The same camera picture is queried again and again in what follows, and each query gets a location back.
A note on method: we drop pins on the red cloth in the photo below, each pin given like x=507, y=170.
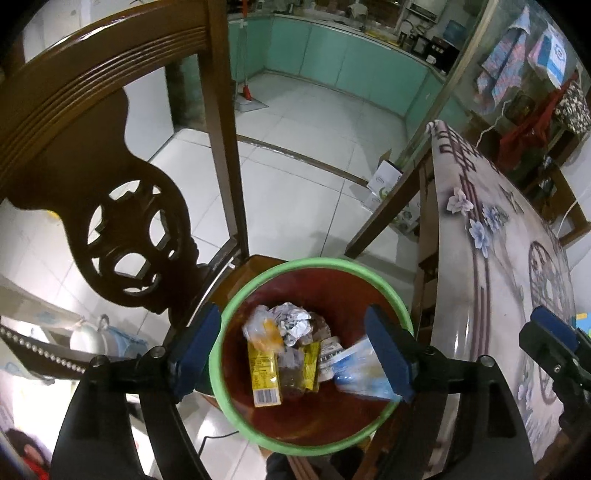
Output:
x=521, y=138

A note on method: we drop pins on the brown floral cloth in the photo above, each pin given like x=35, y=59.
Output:
x=575, y=108

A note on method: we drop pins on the white wall appliance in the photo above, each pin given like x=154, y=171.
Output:
x=427, y=9

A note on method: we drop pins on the green rimmed red basin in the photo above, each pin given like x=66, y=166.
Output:
x=314, y=415

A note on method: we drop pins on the blue pink patterned towel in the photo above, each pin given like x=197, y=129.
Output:
x=501, y=60

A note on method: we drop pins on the white kettle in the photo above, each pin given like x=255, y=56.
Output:
x=87, y=337

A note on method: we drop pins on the blue white package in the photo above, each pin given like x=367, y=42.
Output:
x=124, y=344

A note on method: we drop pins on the clear blue plastic package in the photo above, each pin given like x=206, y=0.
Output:
x=355, y=374

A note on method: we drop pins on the white blue printed cloth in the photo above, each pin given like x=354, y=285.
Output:
x=554, y=55

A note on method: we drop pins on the blue yellow packet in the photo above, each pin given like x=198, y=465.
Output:
x=582, y=323

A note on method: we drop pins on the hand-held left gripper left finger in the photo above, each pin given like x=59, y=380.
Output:
x=196, y=350

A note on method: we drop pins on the brown wrapper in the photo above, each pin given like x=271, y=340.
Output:
x=320, y=327

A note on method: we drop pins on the yellow snack packet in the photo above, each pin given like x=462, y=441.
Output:
x=311, y=364

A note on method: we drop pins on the white printed box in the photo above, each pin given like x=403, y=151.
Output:
x=406, y=219

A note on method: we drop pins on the teal kitchen cabinets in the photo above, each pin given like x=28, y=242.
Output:
x=360, y=60

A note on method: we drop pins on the plain wooden chair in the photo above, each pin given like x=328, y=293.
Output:
x=570, y=221

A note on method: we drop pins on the red broom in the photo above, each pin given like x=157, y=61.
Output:
x=251, y=105
x=248, y=92

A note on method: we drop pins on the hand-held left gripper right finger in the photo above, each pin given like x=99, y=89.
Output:
x=390, y=350

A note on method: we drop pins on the clear plastic bag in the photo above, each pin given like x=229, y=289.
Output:
x=261, y=330

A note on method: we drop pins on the black coffee machine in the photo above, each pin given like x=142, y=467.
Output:
x=438, y=50

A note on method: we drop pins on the carved wooden chair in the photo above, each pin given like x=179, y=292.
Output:
x=69, y=115

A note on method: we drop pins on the floral printed dining table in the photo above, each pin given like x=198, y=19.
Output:
x=498, y=277

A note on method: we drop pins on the dark studded furniture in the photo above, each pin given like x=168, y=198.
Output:
x=41, y=355

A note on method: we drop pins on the yellow carton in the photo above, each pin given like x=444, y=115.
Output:
x=265, y=374

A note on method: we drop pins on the white cardboard box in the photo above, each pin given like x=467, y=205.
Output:
x=383, y=177

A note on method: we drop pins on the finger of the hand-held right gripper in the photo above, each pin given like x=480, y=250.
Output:
x=554, y=330

